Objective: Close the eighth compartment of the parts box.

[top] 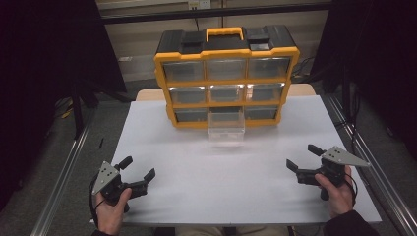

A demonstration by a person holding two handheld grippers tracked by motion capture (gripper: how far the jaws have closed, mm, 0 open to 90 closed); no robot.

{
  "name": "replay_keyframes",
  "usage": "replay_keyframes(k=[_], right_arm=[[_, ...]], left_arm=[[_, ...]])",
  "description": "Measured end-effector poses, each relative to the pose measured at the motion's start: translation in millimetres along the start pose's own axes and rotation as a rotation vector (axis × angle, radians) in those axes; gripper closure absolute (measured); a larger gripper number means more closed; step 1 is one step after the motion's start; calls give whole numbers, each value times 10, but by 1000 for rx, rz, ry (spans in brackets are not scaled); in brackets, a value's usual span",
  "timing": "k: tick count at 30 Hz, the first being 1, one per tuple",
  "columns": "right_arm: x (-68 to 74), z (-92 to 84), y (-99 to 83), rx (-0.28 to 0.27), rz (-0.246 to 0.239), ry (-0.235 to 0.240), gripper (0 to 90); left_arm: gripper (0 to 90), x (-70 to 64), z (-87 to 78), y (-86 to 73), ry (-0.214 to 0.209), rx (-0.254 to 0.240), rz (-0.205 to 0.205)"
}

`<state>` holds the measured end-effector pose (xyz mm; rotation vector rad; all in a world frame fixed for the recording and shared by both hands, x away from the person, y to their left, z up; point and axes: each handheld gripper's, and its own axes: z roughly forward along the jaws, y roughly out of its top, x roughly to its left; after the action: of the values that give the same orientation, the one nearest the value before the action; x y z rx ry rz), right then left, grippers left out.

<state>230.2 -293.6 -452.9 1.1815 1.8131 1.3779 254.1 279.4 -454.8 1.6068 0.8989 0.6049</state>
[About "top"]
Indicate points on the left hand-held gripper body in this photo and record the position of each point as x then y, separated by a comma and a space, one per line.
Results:
105, 178

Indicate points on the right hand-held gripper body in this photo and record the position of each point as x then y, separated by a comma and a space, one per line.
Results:
341, 156

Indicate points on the person's left hand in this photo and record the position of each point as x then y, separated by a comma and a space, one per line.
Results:
109, 216

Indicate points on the person's right hand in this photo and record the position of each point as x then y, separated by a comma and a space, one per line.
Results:
341, 200

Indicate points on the black metal stand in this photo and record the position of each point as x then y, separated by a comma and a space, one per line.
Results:
77, 111

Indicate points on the transparent small parts drawer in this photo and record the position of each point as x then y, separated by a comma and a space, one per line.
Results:
226, 131

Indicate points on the yellow floor object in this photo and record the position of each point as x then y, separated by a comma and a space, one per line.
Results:
67, 113

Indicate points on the grid of clear plastic drawers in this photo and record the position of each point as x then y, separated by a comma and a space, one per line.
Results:
183, 70

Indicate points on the black curtain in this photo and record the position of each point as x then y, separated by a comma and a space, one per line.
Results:
380, 49
39, 65

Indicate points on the yellow black drawer organizer cabinet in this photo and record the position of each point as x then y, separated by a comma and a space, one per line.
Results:
226, 52

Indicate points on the black horizontal bar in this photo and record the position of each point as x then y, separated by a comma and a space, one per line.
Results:
213, 13

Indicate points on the aluminium floor rail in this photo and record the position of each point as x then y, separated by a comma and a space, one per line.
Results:
373, 164
62, 180

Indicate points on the white wall socket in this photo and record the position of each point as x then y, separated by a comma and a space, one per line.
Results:
199, 4

